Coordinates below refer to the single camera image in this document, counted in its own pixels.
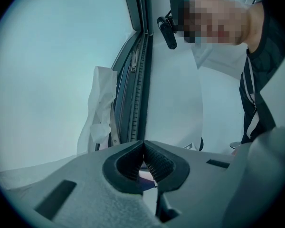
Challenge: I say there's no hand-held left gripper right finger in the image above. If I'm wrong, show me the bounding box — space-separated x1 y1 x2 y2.
143 140 239 228

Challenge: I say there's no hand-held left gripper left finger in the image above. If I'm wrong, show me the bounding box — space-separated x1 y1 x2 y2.
1 140 166 228

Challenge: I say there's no dark window frame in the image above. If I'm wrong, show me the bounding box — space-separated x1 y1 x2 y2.
110 0 155 152

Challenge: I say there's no open window sash with glass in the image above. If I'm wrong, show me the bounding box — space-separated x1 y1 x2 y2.
0 0 145 190

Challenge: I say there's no white plastic film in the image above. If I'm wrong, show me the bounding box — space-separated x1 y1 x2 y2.
77 66 118 155

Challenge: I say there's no person's black shirt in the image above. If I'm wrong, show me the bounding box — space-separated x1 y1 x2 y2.
239 0 285 145

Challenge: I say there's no person's head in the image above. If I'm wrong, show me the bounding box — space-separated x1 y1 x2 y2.
184 0 273 54

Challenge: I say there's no black head-worn camera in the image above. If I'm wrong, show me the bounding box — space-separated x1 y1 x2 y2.
156 0 189 50

